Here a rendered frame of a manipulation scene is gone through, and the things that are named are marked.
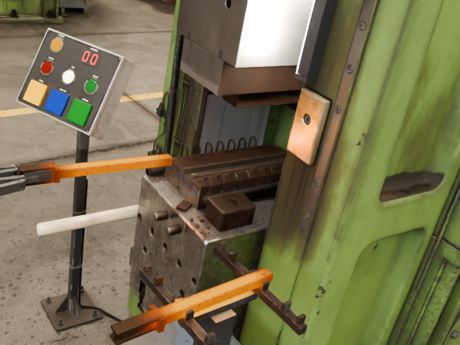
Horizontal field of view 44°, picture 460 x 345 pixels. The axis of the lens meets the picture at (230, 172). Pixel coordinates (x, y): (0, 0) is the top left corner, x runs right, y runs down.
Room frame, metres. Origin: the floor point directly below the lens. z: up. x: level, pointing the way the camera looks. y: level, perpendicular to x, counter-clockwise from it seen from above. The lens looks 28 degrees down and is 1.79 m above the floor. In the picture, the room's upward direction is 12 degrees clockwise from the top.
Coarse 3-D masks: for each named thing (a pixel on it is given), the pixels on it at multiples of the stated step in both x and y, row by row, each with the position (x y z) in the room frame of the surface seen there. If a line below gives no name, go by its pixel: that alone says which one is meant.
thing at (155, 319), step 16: (256, 272) 1.07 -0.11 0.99; (224, 288) 0.99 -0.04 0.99; (240, 288) 1.00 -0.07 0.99; (176, 304) 0.91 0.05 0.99; (192, 304) 0.92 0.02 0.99; (208, 304) 0.94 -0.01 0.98; (128, 320) 0.83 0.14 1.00; (144, 320) 0.84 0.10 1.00; (160, 320) 0.85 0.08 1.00; (112, 336) 0.80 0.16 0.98; (128, 336) 0.81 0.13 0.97
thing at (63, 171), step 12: (144, 156) 1.38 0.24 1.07; (156, 156) 1.40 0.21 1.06; (168, 156) 1.42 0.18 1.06; (24, 168) 1.16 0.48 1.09; (36, 168) 1.17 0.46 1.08; (48, 168) 1.19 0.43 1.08; (60, 168) 1.22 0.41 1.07; (72, 168) 1.23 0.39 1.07; (84, 168) 1.24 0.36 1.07; (96, 168) 1.26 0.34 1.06; (108, 168) 1.29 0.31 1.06; (120, 168) 1.31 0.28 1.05; (132, 168) 1.33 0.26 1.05
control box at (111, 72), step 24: (48, 48) 1.87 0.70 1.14; (72, 48) 1.85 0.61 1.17; (96, 48) 1.82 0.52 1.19; (96, 72) 1.77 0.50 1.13; (120, 72) 1.77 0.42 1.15; (48, 96) 1.77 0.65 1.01; (72, 96) 1.74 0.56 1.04; (96, 96) 1.72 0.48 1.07; (120, 96) 1.78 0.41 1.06; (96, 120) 1.67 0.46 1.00
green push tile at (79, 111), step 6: (78, 102) 1.72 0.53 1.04; (72, 108) 1.71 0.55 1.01; (78, 108) 1.70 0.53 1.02; (84, 108) 1.70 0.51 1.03; (90, 108) 1.69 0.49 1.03; (72, 114) 1.70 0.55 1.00; (78, 114) 1.69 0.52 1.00; (84, 114) 1.69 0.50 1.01; (72, 120) 1.68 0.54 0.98; (78, 120) 1.68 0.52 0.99; (84, 120) 1.67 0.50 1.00
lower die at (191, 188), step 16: (272, 144) 1.82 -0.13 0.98; (176, 160) 1.56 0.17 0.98; (192, 160) 1.56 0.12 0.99; (208, 160) 1.58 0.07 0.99; (224, 160) 1.61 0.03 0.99; (240, 160) 1.61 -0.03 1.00; (176, 176) 1.51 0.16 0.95; (192, 176) 1.45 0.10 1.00; (208, 176) 1.48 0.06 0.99; (224, 176) 1.50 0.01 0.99; (240, 176) 1.52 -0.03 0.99; (256, 176) 1.54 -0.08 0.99; (272, 176) 1.58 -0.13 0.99; (192, 192) 1.43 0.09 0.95; (272, 192) 1.59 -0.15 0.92
